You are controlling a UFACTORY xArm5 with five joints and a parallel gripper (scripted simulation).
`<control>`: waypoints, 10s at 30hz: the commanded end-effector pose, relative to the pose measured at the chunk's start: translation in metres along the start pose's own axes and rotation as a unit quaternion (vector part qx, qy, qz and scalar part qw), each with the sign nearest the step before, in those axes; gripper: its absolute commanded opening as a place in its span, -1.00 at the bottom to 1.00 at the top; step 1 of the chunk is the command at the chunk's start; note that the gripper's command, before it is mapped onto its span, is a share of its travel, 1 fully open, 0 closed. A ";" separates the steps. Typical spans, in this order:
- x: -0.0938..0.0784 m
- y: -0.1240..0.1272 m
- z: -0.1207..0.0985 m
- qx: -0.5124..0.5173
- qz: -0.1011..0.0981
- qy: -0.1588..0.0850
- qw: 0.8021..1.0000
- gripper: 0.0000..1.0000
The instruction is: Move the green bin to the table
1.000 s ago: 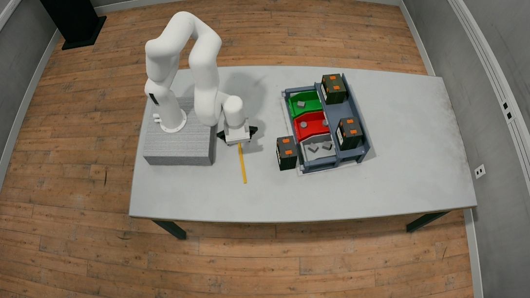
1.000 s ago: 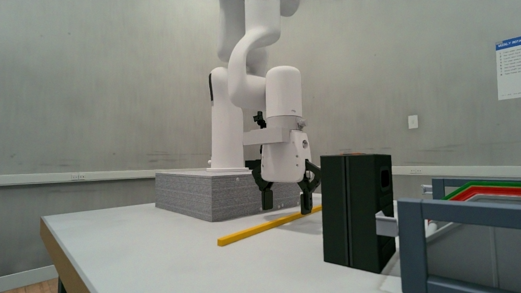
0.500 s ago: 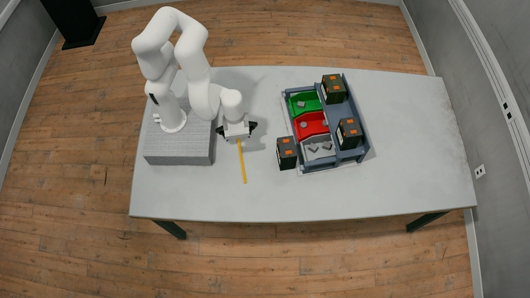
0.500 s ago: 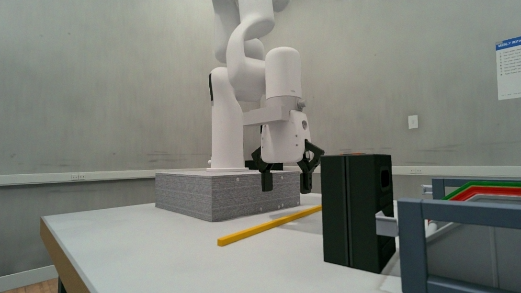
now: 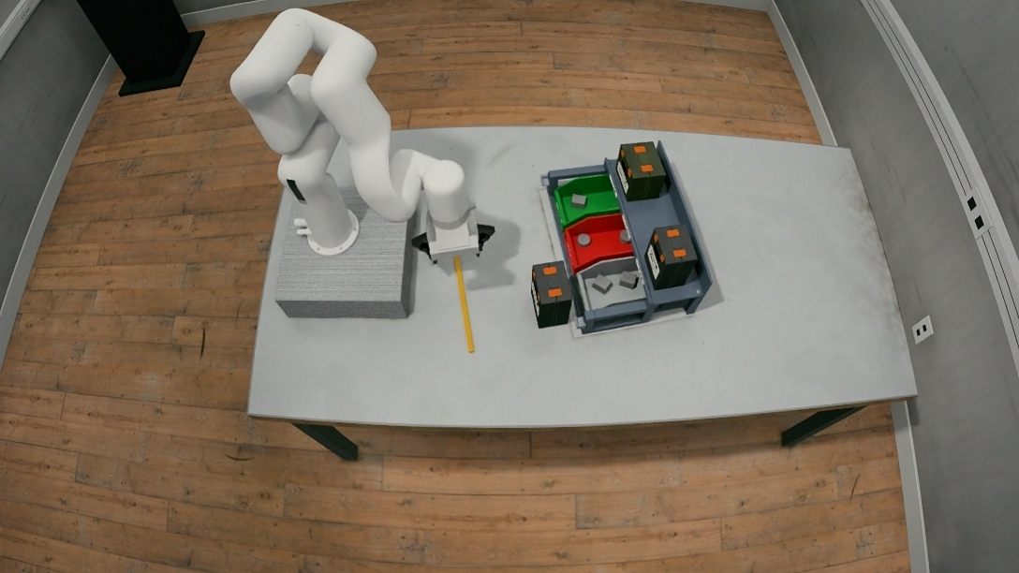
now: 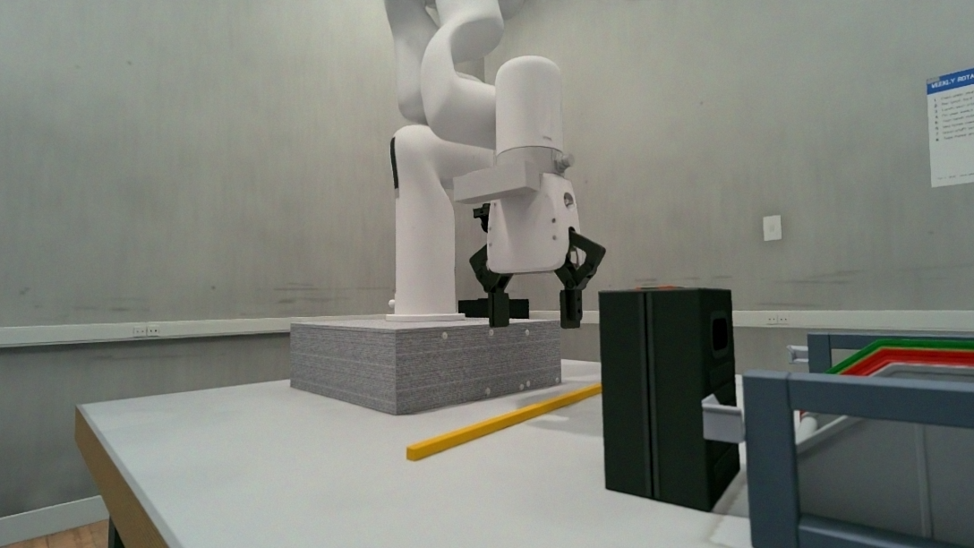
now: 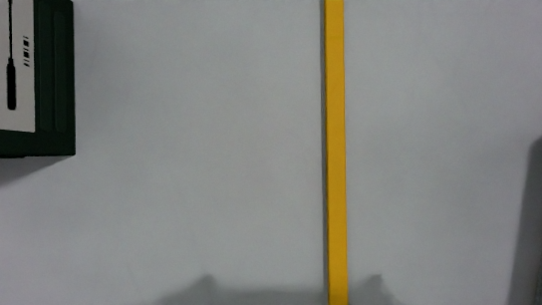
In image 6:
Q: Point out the red open bin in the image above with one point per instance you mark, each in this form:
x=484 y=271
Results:
x=885 y=356

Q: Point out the yellow long thin bar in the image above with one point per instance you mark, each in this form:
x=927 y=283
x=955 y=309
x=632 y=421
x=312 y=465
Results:
x=449 y=440

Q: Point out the green bin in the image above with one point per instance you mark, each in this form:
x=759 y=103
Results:
x=902 y=344

